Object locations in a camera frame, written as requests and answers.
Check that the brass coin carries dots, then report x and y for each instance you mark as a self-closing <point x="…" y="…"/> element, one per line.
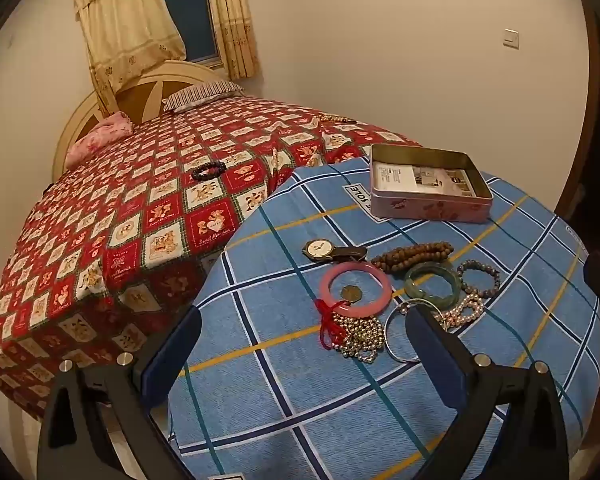
<point x="350" y="294"/>

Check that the cream round wooden headboard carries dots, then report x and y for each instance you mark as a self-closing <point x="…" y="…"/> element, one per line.
<point x="140" y="95"/>

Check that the white wall switch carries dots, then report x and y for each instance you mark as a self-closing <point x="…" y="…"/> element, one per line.
<point x="511" y="38"/>

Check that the pink floral pillow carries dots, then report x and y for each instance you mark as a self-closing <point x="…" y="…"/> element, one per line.
<point x="97" y="140"/>

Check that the brown wooden door frame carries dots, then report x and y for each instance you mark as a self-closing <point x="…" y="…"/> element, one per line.
<point x="587" y="85"/>

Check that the blue plaid cloth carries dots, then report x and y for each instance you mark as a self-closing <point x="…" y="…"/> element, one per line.
<point x="290" y="410"/>

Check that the red checkered printed bedspread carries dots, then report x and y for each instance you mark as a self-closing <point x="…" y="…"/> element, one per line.
<point x="130" y="210"/>

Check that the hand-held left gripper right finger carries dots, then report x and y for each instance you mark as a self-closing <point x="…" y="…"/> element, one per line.
<point x="430" y="345"/>

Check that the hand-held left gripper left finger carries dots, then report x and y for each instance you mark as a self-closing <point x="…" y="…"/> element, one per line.
<point x="180" y="345"/>

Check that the pink bangle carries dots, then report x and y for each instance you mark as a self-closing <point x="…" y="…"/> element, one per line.
<point x="330" y="280"/>

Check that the pink floral tin box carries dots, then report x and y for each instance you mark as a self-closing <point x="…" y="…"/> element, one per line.
<point x="430" y="207"/>

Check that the beige floral curtain with valance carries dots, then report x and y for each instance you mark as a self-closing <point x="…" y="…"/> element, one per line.
<point x="125" y="25"/>

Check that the striped pillow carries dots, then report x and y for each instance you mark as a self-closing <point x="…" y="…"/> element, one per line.
<point x="202" y="94"/>

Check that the window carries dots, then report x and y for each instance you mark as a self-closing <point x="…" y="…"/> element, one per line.
<point x="192" y="20"/>

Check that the narrow beige floral curtain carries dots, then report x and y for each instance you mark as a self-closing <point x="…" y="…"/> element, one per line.
<point x="232" y="20"/>

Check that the white printed card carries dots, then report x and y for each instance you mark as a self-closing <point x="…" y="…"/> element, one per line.
<point x="415" y="180"/>

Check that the thin silver bangle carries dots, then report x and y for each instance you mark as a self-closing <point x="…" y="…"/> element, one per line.
<point x="389" y="340"/>

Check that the green jade bangle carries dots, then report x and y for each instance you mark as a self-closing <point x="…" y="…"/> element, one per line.
<point x="412" y="285"/>

